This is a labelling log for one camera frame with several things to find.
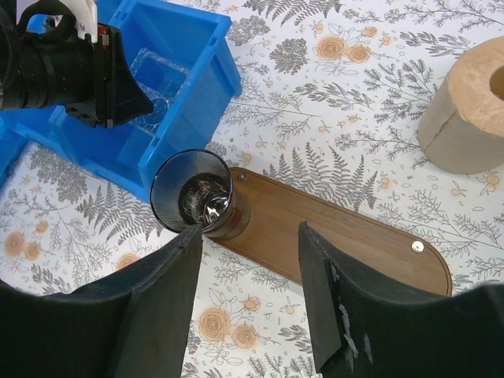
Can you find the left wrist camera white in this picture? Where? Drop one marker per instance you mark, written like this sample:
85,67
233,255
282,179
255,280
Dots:
78,18

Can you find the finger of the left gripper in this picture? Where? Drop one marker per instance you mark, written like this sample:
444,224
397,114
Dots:
130,99

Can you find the oval wooden tray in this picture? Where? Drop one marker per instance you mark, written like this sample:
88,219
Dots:
271,236

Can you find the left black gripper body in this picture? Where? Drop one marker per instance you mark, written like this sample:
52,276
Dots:
57,68

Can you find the brown toilet paper roll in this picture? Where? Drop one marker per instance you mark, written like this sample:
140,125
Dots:
461,131

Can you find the clear acrylic holder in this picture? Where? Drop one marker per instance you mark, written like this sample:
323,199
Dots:
161,80

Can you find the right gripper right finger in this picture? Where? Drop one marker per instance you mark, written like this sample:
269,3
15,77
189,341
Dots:
365,324

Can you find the blue double bin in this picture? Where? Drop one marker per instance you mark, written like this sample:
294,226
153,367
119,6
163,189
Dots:
123,154

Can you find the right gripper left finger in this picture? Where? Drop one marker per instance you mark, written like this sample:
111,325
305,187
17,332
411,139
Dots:
131,323

